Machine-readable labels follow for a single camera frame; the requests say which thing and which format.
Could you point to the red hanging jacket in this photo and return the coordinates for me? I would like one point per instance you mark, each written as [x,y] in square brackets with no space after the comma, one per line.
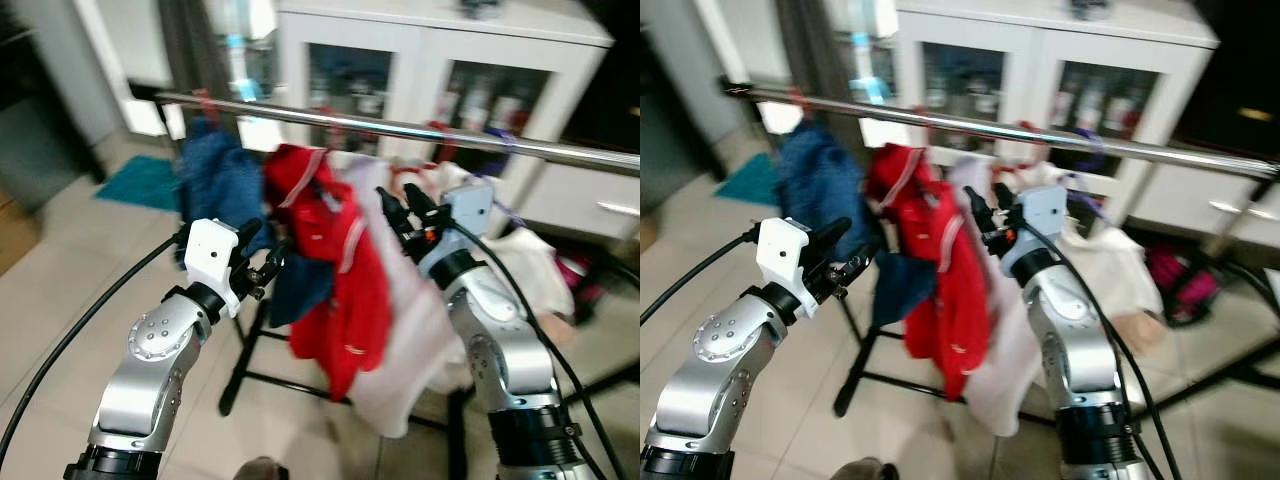
[340,280]
[950,290]

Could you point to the pink bag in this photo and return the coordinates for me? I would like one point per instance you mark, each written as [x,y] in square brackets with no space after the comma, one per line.
[578,285]
[1180,285]

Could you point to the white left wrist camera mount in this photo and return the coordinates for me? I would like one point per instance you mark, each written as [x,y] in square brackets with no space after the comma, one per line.
[212,255]
[780,255]

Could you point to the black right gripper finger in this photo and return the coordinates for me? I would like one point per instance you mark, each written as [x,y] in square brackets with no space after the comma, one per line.
[1008,206]
[979,212]
[393,212]
[422,207]

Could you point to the metal clothes rail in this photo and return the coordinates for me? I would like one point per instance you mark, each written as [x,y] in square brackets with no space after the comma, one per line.
[400,128]
[1000,127]

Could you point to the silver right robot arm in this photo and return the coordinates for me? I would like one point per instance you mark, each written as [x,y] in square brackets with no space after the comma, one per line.
[1085,370]
[510,370]

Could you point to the blue hanging garment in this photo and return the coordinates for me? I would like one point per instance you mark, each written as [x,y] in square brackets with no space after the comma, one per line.
[820,180]
[220,180]

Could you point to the purple plastic hanger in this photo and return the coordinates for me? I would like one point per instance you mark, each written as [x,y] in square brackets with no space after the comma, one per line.
[505,140]
[1090,145]

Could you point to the cream hanging garment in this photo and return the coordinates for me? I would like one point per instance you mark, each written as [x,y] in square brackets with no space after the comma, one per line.
[1110,270]
[530,270]

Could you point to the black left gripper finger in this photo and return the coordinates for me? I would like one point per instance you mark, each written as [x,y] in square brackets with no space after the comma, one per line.
[251,234]
[276,265]
[832,240]
[855,274]

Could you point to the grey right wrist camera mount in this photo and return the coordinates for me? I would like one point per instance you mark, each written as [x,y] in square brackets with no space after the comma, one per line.
[468,208]
[1045,210]

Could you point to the teal floor mat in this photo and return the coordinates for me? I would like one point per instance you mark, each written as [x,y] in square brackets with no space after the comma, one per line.
[750,180]
[140,185]

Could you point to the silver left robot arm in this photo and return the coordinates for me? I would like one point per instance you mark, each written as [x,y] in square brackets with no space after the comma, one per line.
[150,370]
[710,380]

